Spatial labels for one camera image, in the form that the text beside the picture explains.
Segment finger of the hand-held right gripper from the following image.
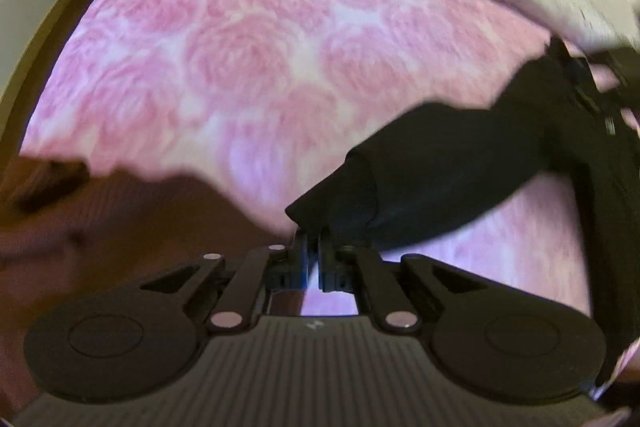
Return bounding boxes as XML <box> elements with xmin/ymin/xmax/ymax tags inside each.
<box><xmin>547</xmin><ymin>38</ymin><xmax>618</xmax><ymax>135</ymax></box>

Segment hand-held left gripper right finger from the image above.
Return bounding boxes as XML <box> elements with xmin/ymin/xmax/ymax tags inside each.
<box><xmin>317</xmin><ymin>229</ymin><xmax>488</xmax><ymax>335</ymax></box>

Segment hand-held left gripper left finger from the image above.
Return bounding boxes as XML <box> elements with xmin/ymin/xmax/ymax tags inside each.
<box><xmin>140</xmin><ymin>229</ymin><xmax>310</xmax><ymax>334</ymax></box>

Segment pink floral blanket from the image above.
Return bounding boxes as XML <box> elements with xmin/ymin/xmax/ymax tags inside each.
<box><xmin>22</xmin><ymin>0</ymin><xmax>640</xmax><ymax>319</ymax></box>

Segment black pants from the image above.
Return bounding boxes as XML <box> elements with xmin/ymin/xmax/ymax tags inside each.
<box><xmin>285</xmin><ymin>38</ymin><xmax>640</xmax><ymax>403</ymax></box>

